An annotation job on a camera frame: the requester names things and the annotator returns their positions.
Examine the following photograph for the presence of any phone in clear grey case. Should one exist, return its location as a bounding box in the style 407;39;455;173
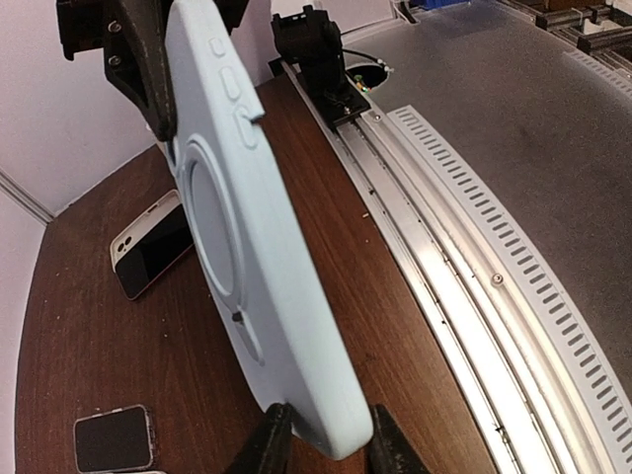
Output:
73;404;157;473

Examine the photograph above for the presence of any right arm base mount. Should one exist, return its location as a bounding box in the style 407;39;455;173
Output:
269;58;370;130

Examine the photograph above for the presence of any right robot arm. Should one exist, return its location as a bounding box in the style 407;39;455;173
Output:
55;1;344;142

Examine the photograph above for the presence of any right round status board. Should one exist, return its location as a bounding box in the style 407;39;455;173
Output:
343;48;395;93

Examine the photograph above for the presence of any purple phone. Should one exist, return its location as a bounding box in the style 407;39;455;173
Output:
114;203;193;300

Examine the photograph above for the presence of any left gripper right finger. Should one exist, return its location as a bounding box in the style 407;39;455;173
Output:
367;404;431;474

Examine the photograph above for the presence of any white phone case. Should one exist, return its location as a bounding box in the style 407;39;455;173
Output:
110;189;181;271

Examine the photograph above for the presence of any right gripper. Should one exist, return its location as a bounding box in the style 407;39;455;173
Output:
56;1;252;141

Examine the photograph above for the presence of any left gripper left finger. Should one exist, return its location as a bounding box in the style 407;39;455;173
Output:
224;403;294;474

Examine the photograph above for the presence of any right aluminium frame post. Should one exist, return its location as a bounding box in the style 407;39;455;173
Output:
0;171;54;225

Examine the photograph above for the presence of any front aluminium rail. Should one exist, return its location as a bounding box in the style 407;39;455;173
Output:
269;58;632;474

